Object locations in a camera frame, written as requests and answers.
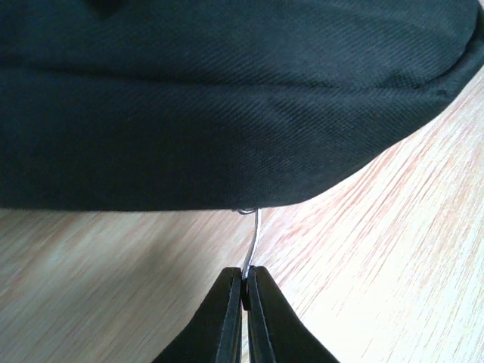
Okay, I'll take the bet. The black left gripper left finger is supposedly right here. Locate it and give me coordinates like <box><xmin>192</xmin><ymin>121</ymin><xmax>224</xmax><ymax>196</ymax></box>
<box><xmin>153</xmin><ymin>268</ymin><xmax>242</xmax><ymax>363</ymax></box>

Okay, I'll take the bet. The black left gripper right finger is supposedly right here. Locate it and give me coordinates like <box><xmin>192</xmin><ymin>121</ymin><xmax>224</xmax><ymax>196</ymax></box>
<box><xmin>245</xmin><ymin>266</ymin><xmax>337</xmax><ymax>363</ymax></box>

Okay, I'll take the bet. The black student backpack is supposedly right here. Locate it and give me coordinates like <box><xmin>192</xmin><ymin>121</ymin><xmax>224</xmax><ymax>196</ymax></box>
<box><xmin>1</xmin><ymin>1</ymin><xmax>483</xmax><ymax>212</ymax></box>

